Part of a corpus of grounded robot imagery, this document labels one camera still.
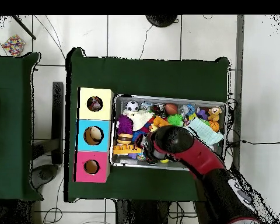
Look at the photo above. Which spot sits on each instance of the purple spiky toy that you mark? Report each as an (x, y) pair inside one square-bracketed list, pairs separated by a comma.
[(124, 124)]

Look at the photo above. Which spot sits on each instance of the small brown football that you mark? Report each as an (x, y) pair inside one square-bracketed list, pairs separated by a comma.
[(171, 109)]

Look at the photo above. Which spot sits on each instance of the colourful patterned cloth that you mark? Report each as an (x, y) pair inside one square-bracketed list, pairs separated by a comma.
[(14, 45), (95, 103)]

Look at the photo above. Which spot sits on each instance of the wooden box with three holes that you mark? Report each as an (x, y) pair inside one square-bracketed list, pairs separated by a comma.
[(82, 112)]

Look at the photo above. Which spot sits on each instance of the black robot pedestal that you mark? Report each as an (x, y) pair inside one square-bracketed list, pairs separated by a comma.
[(130, 214)]

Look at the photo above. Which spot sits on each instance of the mint green cloth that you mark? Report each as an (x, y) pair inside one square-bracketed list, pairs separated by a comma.
[(205, 133)]

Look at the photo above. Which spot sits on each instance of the grey rounded object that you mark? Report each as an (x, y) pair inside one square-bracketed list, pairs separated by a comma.
[(44, 175)]

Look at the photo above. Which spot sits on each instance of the silver mesh bin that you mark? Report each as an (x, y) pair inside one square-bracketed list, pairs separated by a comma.
[(126, 162)]

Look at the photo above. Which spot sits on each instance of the small brown teddy bear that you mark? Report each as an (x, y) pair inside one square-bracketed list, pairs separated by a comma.
[(214, 113)]

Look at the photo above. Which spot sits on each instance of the green spiky ball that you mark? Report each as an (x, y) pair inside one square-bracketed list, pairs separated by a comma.
[(175, 120)]

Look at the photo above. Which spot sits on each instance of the black round object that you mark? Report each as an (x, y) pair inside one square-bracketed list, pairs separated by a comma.
[(162, 20)]

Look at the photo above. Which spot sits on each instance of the toy burger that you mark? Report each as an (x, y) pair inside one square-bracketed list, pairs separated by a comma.
[(124, 138)]

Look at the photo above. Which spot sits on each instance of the small soccer ball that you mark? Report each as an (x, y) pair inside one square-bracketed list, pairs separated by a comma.
[(132, 106)]

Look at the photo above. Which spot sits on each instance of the cream yellow cloth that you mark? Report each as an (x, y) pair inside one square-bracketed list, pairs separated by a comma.
[(140, 117)]

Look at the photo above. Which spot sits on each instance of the black rod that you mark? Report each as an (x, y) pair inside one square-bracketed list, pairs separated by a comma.
[(23, 26)]

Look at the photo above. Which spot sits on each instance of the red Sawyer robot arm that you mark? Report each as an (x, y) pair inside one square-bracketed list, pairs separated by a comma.
[(200, 158)]

